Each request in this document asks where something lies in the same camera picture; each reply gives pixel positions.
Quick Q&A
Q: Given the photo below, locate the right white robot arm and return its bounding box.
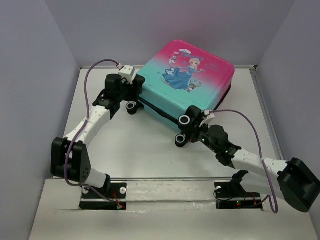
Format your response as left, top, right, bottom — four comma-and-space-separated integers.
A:
183, 123, 320, 213

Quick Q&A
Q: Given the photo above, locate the aluminium rail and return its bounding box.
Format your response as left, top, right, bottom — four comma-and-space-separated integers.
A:
111, 176, 232, 181

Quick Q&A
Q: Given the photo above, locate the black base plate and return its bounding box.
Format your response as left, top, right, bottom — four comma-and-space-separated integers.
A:
78, 181, 128, 211
213, 181, 263, 210

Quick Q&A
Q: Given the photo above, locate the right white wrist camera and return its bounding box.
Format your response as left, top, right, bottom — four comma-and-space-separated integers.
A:
202, 109, 215, 125

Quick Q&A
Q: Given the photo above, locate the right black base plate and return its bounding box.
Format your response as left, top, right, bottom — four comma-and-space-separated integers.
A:
213, 181, 263, 210

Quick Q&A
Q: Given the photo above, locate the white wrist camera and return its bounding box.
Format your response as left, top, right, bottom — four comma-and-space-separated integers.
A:
202, 109, 215, 125
118, 65, 136, 84

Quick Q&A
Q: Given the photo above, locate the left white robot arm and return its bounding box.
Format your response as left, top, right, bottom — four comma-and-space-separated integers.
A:
50, 74, 146, 198

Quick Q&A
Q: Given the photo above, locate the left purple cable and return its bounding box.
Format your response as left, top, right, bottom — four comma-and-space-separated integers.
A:
64, 58, 125, 209

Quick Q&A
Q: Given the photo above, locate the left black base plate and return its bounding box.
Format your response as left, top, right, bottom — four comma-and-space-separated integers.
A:
78, 181, 128, 211

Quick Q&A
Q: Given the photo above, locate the pink and teal suitcase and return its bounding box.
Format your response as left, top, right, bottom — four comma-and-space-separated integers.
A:
125, 38, 236, 148

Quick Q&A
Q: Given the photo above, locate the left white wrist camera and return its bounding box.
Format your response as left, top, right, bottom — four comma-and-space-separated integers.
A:
118, 65, 136, 84

